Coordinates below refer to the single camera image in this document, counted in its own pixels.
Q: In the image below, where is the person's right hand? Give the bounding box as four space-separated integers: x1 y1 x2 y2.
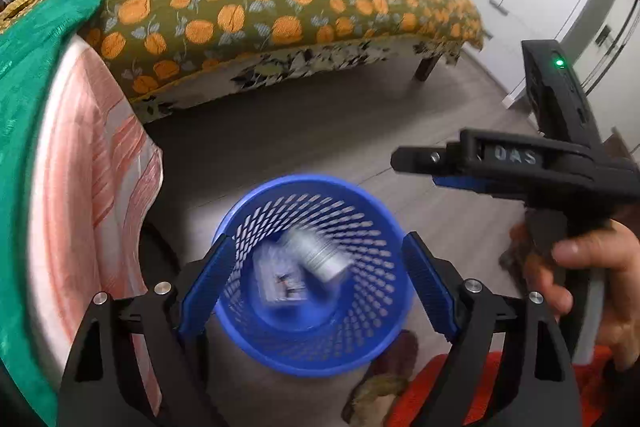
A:
509 221 640 373

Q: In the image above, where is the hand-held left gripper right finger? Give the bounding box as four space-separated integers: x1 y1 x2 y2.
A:
401 232 583 427

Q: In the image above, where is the dark wooden bed leg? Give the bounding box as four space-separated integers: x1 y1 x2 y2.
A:
414 54 442 82

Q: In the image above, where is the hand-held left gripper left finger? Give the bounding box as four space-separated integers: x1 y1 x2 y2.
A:
57 234 246 427

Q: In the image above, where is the pink striped sheet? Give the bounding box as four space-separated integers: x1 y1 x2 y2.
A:
27 37 166 408

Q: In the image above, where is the orange garment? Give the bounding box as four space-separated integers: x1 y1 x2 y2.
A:
387 349 615 427

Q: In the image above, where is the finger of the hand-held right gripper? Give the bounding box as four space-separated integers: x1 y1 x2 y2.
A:
391 146 496 195

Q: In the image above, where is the brown slipper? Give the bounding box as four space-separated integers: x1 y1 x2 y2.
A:
342 329 420 426

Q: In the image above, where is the silver can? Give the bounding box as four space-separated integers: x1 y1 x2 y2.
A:
280 229 351 283

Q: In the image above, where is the black floral bed sheet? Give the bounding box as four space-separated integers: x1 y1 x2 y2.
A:
135 39 463 124

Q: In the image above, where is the green blanket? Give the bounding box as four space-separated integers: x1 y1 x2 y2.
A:
0 0 118 414

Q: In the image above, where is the blue mesh wastebasket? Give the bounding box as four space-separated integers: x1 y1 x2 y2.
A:
211 175 415 378

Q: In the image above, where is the white printed packet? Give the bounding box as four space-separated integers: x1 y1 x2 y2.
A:
255 244 307 306

